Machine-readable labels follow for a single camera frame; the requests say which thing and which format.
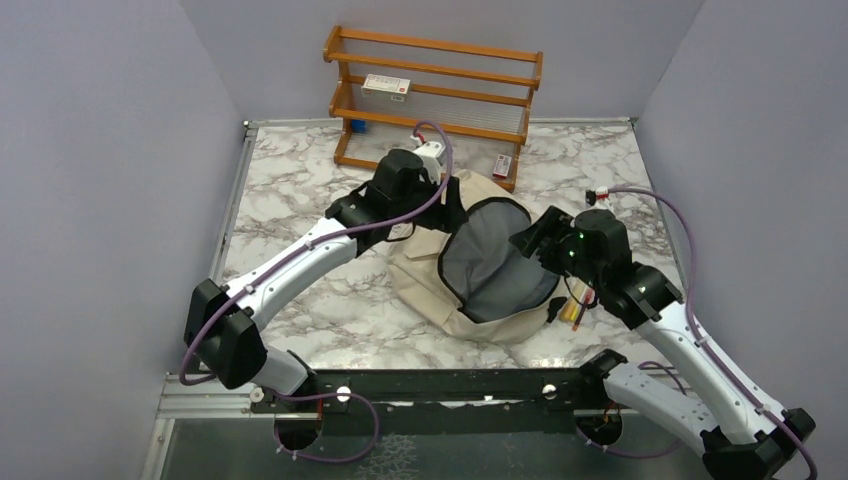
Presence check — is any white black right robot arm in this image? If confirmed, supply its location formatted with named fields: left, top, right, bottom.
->
left=510, top=207, right=815, bottom=479

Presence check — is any small blue item on shelf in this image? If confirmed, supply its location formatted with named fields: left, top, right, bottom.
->
left=350, top=119, right=368, bottom=134

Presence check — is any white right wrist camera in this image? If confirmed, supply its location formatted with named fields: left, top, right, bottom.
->
left=584, top=187, right=613, bottom=212

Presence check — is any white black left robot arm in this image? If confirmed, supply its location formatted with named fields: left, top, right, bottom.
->
left=183, top=141, right=466, bottom=411

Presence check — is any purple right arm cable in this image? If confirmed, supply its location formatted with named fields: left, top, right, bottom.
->
left=586, top=185, right=819, bottom=480

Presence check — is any white red box on shelf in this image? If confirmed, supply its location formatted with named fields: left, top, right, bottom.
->
left=360, top=73, right=411, bottom=103

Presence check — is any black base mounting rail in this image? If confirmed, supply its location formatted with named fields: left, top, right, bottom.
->
left=250, top=368, right=624, bottom=444

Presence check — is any orange wooden shelf rack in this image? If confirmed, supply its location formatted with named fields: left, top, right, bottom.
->
left=322, top=25, right=544, bottom=191

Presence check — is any small red white card box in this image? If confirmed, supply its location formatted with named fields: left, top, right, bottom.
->
left=492, top=154, right=513, bottom=179

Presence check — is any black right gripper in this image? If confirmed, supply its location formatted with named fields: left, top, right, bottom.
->
left=510, top=205, right=603, bottom=290

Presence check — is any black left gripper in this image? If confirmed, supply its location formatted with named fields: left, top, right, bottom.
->
left=391, top=170, right=470, bottom=235

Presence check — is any cream canvas student bag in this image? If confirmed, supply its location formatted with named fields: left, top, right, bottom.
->
left=388, top=170, right=569, bottom=344

